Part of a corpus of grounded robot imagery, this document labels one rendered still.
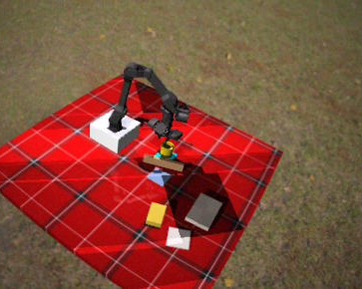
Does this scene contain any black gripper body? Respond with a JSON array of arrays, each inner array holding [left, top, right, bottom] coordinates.
[[148, 117, 182, 141]]

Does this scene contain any yellow block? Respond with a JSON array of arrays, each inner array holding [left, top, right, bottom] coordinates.
[[146, 202, 166, 228]]

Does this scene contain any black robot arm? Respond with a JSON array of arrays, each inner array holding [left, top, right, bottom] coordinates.
[[107, 62, 189, 137]]

